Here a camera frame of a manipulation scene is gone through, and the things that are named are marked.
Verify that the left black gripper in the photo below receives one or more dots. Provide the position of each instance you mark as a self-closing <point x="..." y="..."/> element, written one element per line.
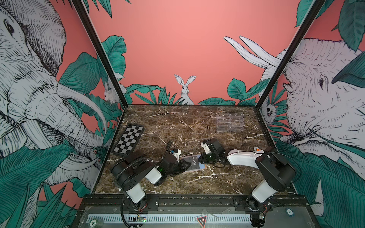
<point x="182" y="163"/>

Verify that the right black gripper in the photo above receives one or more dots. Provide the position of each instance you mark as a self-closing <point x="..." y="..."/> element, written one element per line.
<point x="204" y="161"/>

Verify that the black VIP card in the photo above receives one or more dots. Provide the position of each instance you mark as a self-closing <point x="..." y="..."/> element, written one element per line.
<point x="195" y="163"/>

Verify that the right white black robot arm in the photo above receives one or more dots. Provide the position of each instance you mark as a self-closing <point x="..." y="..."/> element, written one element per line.
<point x="278" y="173"/>

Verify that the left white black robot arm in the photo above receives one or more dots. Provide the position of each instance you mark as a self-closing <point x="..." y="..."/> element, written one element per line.
<point x="128" y="173"/>

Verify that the clear plastic organizer box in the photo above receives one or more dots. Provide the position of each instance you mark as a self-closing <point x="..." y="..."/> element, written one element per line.
<point x="229" y="122"/>

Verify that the red triangle warning sticker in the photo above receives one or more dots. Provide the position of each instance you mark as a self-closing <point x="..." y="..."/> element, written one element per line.
<point x="202" y="220"/>

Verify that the white perforated vent strip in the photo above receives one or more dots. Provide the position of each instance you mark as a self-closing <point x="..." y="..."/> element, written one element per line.
<point x="168" y="218"/>

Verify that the black white checkerboard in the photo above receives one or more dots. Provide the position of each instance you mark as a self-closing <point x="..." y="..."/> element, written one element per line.
<point x="128" y="141"/>

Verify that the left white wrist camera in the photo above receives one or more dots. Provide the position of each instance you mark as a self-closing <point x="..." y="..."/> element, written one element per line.
<point x="176" y="153"/>

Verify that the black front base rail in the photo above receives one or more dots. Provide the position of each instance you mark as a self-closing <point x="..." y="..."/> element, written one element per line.
<point x="155" y="202"/>

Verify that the right black frame post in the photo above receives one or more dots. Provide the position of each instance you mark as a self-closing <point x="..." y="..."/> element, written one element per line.
<point x="303" y="29"/>

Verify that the black frame post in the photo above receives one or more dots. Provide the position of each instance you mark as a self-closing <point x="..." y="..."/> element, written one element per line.
<point x="303" y="29"/>
<point x="87" y="23"/>

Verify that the left black frame post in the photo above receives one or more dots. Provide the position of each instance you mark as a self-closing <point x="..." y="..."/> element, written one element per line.
<point x="87" y="23"/>

